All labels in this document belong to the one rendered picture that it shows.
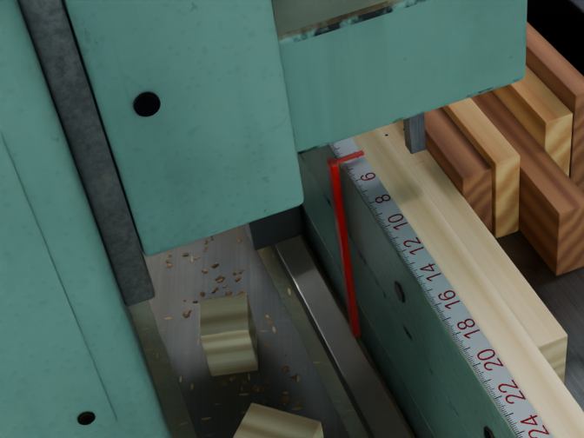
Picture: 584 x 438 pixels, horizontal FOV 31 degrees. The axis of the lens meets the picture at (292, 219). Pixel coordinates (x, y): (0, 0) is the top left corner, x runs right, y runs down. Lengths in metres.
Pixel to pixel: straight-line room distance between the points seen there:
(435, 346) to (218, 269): 0.27
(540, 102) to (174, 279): 0.30
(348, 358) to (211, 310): 0.09
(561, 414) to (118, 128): 0.22
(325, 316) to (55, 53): 0.34
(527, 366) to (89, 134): 0.22
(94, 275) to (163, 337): 0.30
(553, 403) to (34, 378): 0.22
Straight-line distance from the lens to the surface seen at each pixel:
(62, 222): 0.41
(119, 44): 0.42
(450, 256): 0.54
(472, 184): 0.58
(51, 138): 0.39
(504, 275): 0.54
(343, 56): 0.50
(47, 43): 0.41
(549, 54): 0.62
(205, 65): 0.44
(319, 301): 0.71
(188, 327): 0.73
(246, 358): 0.68
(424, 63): 0.52
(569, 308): 0.58
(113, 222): 0.47
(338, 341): 0.68
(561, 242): 0.58
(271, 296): 0.74
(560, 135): 0.60
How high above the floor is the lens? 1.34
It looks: 43 degrees down
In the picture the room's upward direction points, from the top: 10 degrees counter-clockwise
